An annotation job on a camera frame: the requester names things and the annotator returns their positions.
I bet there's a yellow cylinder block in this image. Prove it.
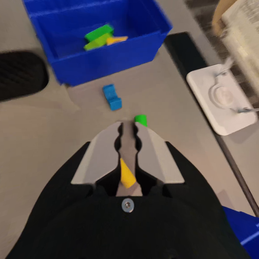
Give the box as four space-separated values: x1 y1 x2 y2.
119 158 137 189

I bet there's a blue arch block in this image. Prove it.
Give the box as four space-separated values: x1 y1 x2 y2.
102 84 123 111

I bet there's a printed instruction sheet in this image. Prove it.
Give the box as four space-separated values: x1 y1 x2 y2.
220 0 259 86

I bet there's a yellow arch block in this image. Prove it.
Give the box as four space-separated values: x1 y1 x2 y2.
106 35 129 46

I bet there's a black mesh pad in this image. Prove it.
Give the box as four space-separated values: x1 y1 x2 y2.
0 50 50 102

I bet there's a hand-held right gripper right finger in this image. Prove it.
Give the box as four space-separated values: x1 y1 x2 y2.
133 121 186 186

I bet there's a blue plastic bin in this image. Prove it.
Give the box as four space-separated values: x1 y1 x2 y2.
22 0 174 87
221 205 259 259

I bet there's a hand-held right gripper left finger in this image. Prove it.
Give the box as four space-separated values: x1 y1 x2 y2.
71 122 124 187

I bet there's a lime green plank block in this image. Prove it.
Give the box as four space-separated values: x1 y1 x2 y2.
84 34 112 51

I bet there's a green cylinder block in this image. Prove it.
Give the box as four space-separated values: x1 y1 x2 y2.
133 114 149 128

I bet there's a wooden document stand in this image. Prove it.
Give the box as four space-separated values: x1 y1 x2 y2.
186 0 259 136

